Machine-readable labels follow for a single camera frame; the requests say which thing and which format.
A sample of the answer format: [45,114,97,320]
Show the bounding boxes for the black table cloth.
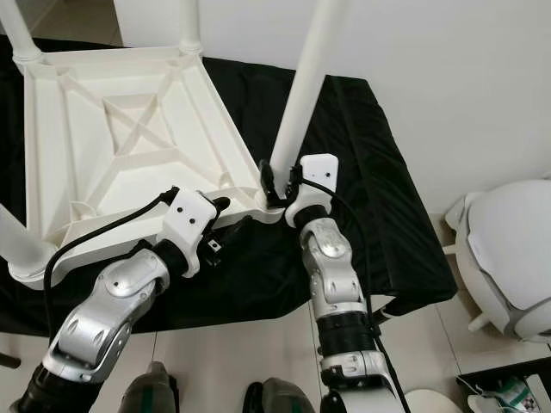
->
[0,34,459,336]

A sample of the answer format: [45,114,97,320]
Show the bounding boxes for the white plastic chair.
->
[443,179,551,345]

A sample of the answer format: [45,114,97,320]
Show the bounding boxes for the dark low box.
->
[456,357,551,413]

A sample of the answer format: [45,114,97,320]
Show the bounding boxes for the white round stool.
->
[403,389,464,413]

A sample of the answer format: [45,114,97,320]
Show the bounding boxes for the green white package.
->
[465,379,545,413]

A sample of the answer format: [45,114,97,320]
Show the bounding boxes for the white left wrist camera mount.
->
[162,188,219,278]

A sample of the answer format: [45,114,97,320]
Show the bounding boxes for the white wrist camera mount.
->
[162,188,219,278]
[284,153,339,226]

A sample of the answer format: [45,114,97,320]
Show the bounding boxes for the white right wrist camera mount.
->
[284,153,339,226]

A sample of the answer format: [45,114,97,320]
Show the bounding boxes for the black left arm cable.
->
[43,187,182,319]

